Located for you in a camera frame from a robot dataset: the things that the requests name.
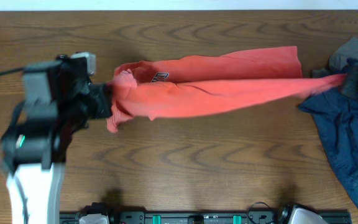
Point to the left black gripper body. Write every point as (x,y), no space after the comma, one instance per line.
(84,93)

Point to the red soccer t-shirt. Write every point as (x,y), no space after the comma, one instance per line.
(199,85)

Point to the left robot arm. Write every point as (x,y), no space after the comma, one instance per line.
(60,99)

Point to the grey garment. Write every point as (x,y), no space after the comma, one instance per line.
(338,61)

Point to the navy blue garment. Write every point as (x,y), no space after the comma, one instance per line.
(336,118)

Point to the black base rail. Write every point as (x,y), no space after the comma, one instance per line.
(258,213)

